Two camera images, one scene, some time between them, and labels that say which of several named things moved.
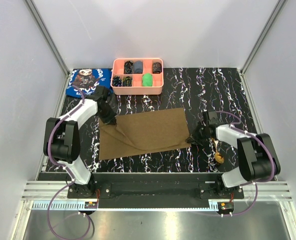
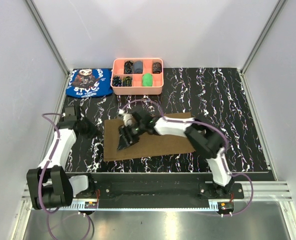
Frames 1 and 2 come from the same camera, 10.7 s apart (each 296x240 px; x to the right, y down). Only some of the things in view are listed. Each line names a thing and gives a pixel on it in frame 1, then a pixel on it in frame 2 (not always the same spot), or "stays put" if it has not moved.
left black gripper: x=111 y=119 to x=93 y=129
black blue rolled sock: x=117 y=81 stays put
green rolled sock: x=147 y=80 stays put
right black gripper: x=194 y=138 to x=125 y=141
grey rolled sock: x=138 y=67 stays put
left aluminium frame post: x=30 y=5 stays put
